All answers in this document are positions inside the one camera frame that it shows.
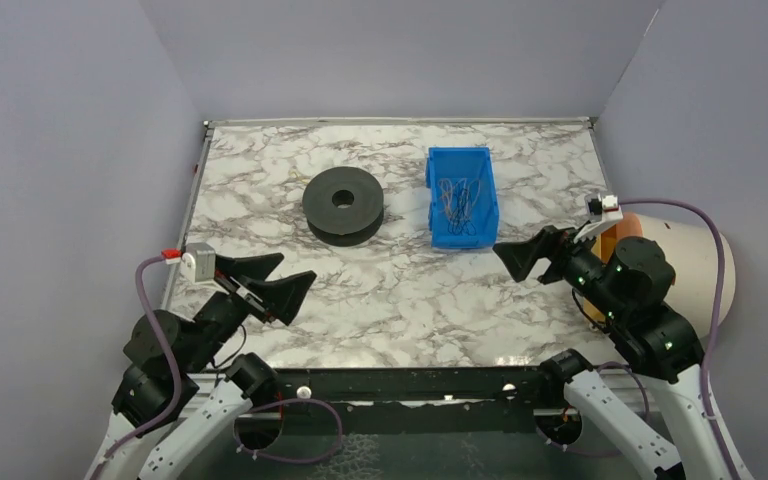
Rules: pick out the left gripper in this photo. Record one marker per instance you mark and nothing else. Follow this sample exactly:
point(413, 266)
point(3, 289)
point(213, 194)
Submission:
point(239, 291)

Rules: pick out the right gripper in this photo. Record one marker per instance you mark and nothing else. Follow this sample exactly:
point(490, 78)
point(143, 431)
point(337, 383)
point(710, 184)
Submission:
point(557, 254)

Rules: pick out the black cable spool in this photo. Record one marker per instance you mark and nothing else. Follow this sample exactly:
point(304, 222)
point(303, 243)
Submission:
point(343, 206)

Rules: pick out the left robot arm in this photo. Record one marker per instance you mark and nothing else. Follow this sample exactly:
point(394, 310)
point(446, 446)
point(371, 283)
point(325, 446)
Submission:
point(145, 438)

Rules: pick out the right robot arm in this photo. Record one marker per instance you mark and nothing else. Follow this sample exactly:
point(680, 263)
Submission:
point(660, 346)

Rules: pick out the blue plastic bin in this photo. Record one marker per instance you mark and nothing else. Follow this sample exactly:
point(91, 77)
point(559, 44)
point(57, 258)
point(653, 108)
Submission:
point(464, 208)

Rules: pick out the white cylindrical container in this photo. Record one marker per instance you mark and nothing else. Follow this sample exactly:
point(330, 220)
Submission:
point(691, 251)

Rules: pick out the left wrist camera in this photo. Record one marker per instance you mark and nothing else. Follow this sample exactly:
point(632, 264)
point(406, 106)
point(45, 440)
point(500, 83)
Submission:
point(198, 263)

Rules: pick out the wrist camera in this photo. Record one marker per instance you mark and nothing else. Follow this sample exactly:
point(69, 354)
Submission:
point(198, 263)
point(604, 212)

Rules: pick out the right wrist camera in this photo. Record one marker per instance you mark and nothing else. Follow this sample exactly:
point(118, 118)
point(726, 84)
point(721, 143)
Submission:
point(604, 212)

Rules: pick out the black front frame rail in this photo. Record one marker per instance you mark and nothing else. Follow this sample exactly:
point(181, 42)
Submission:
point(392, 401)

